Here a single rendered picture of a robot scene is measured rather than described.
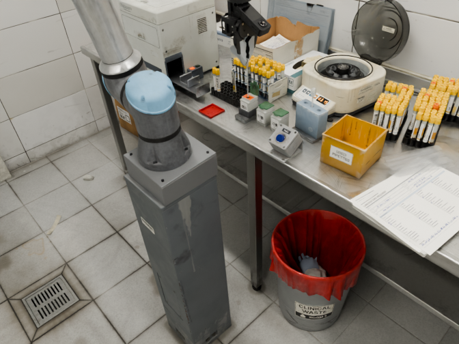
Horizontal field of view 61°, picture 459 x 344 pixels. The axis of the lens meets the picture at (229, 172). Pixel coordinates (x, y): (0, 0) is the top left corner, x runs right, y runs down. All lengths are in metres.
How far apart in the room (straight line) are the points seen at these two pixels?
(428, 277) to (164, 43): 1.36
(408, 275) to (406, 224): 0.73
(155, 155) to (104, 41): 0.31
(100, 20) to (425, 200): 0.91
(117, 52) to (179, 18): 0.57
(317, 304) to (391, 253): 0.40
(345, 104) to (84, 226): 1.61
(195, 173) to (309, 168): 0.33
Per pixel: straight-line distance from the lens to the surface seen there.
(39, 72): 2.83
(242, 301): 1.90
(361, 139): 1.25
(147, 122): 1.00
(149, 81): 1.01
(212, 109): 1.45
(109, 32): 1.03
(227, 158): 2.19
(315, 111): 1.24
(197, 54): 1.67
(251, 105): 1.35
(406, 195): 1.12
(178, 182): 1.06
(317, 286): 1.48
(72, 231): 2.39
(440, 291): 1.75
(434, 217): 1.09
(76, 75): 2.92
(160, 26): 1.53
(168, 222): 1.13
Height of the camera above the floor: 1.62
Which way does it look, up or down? 40 degrees down
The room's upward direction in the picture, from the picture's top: 4 degrees counter-clockwise
